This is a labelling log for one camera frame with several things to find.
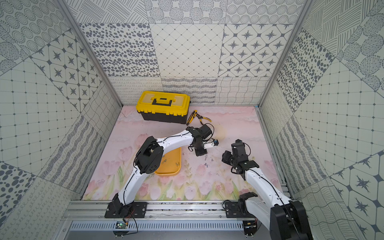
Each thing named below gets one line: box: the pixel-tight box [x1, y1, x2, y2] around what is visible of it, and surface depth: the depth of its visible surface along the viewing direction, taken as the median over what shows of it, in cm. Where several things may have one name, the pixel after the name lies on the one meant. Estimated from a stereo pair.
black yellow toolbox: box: [136, 90, 191, 124], surface depth 102 cm
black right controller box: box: [242, 220, 257, 235], surface depth 73 cm
